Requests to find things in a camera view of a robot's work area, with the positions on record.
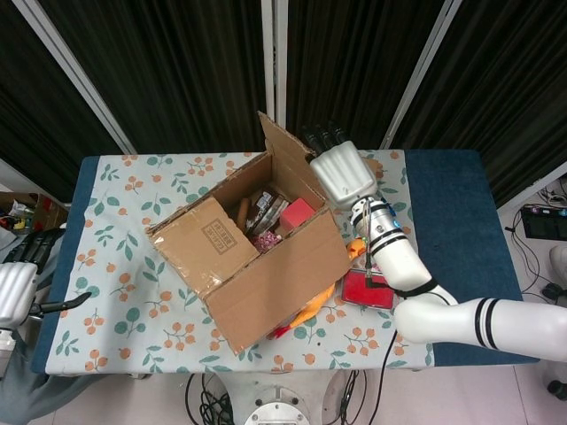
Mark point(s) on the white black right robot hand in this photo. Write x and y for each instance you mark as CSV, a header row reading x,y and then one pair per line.
x,y
345,172

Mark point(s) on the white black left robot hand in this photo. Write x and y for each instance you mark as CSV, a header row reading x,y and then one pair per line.
x,y
15,292

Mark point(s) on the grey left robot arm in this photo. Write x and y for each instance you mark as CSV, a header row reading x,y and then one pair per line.
x,y
4,350

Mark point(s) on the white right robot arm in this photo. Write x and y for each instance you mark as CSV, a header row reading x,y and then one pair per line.
x,y
443,319

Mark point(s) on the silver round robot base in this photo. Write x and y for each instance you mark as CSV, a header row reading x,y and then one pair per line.
x,y
277,409

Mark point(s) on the red cube box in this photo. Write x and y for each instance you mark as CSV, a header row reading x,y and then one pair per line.
x,y
297,214

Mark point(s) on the brown chocolate snack pack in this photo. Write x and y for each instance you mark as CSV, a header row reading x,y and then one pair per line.
x,y
266,210

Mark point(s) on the cluttered cardboard floor box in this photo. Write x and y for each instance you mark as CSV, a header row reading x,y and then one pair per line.
x,y
44,208

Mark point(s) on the pink glitter packet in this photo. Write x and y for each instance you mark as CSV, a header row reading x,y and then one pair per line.
x,y
268,242

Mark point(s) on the black pleated partition panel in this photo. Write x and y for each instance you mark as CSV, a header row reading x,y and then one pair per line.
x,y
509,88
26,110
345,66
177,75

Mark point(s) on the brown wooden stick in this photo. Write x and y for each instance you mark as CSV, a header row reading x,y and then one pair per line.
x,y
243,212

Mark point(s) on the person leg in jeans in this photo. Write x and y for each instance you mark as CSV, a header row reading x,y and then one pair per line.
x,y
44,398

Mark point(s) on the red ink pad metal tin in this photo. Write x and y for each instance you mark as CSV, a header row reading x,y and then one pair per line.
x,y
365,292

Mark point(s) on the white fruit print tablecloth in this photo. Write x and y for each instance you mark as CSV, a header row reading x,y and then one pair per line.
x,y
115,212

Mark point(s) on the yellow rubber chicken toy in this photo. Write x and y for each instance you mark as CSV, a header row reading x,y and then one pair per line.
x,y
310,310

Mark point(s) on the black caster wheel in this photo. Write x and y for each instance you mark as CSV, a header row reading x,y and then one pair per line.
x,y
557,388

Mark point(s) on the white double partition frame post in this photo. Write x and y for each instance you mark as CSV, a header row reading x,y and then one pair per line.
x,y
274,66

